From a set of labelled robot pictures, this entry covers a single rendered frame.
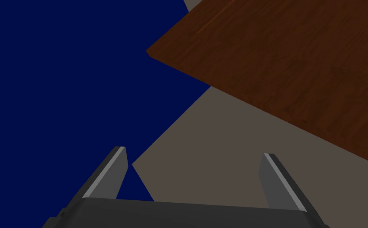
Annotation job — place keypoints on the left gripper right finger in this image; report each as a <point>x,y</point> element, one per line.
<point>282,190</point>

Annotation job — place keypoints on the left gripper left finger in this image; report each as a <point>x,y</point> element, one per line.
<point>107,180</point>

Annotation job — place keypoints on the brown wooden table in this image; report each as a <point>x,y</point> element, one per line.
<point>282,63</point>

